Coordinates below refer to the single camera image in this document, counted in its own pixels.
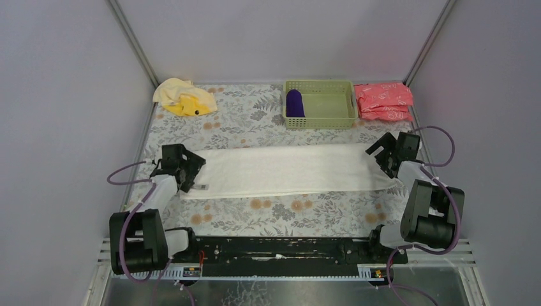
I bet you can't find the white towel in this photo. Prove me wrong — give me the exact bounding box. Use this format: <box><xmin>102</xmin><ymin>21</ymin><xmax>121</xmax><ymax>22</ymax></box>
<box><xmin>181</xmin><ymin>143</ymin><xmax>396</xmax><ymax>200</ymax></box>

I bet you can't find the purple microfibre towel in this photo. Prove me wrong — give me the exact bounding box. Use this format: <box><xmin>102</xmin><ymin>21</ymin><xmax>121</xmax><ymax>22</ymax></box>
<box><xmin>286</xmin><ymin>89</ymin><xmax>305</xmax><ymax>118</ymax></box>

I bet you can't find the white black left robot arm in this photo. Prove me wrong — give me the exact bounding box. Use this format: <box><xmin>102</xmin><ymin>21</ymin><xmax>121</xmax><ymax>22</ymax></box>
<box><xmin>109</xmin><ymin>144</ymin><xmax>206</xmax><ymax>281</ymax></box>

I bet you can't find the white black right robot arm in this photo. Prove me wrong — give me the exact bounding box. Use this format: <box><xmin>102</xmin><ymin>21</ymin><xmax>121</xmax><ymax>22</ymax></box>
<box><xmin>366</xmin><ymin>132</ymin><xmax>465</xmax><ymax>253</ymax></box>

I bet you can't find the pink patterned plastic package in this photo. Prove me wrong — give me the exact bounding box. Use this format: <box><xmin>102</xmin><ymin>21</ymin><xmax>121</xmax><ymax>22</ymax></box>
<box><xmin>354</xmin><ymin>82</ymin><xmax>413</xmax><ymax>122</ymax></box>

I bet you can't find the yellow duck towel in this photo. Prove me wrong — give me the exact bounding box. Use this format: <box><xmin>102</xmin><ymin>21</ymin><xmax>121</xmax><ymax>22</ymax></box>
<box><xmin>152</xmin><ymin>78</ymin><xmax>218</xmax><ymax>117</ymax></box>

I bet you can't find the green perforated plastic basket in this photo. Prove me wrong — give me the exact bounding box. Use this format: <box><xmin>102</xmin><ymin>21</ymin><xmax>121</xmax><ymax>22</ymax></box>
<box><xmin>282</xmin><ymin>80</ymin><xmax>359</xmax><ymax>129</ymax></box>

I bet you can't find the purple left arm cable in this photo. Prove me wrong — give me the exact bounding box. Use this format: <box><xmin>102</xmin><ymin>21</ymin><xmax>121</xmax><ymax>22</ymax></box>
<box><xmin>106</xmin><ymin>159</ymin><xmax>174</xmax><ymax>306</ymax></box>

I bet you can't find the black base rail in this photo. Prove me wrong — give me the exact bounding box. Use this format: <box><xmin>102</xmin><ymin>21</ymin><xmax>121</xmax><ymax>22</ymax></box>
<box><xmin>173</xmin><ymin>236</ymin><xmax>392</xmax><ymax>279</ymax></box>

